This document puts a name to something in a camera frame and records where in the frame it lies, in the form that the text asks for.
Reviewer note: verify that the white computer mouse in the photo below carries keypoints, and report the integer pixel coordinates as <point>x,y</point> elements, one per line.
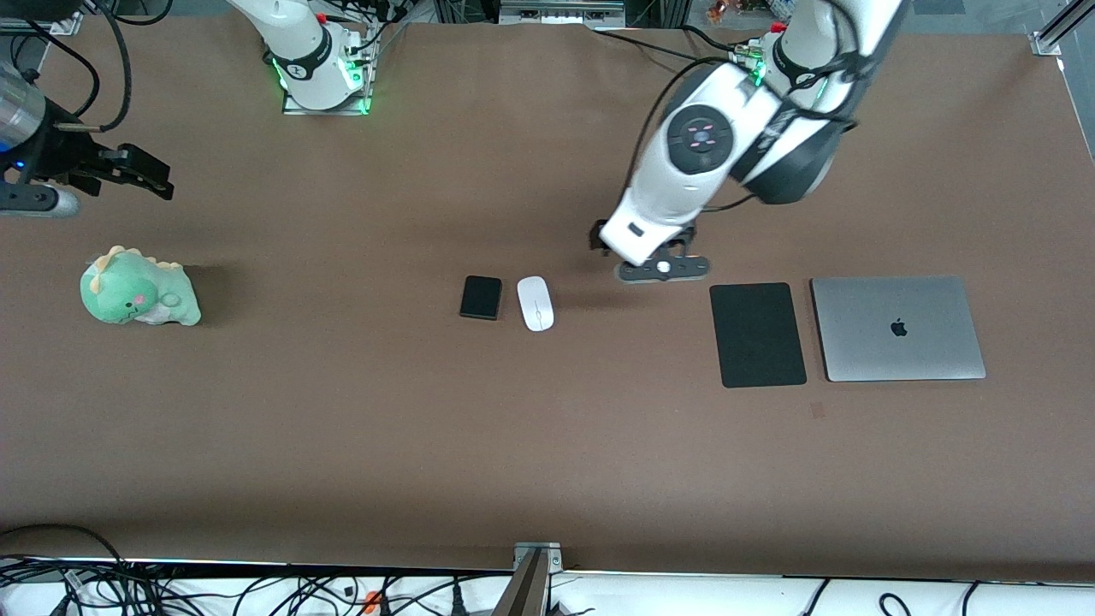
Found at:
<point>535,308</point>

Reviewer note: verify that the silver frame bracket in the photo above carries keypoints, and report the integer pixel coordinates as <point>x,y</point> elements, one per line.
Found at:
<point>537,554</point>

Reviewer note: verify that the aluminium corner profile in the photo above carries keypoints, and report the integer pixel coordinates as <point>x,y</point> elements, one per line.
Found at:
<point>1048,41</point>
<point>64,26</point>

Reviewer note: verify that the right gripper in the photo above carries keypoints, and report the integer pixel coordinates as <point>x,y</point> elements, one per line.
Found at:
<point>72,156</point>

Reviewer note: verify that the dark frame post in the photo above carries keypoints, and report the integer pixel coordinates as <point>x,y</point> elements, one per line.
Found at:
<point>522,595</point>

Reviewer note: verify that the silver closed laptop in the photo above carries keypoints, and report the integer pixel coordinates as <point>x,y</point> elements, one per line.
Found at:
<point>898,351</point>

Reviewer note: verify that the black mouse pad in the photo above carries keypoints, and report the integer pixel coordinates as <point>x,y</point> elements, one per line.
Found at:
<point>757,342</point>

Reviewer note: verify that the silver box at table edge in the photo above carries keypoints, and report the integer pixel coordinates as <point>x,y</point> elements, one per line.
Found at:
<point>556,13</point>

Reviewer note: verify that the black phone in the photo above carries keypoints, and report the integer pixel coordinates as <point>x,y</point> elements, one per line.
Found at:
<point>481,298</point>

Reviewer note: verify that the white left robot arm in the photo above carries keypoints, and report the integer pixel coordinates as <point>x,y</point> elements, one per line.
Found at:
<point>701,137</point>

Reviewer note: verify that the green dinosaur plush toy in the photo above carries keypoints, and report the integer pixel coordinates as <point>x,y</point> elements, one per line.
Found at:
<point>128,291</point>

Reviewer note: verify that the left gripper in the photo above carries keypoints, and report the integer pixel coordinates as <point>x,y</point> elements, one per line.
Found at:
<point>596,236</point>

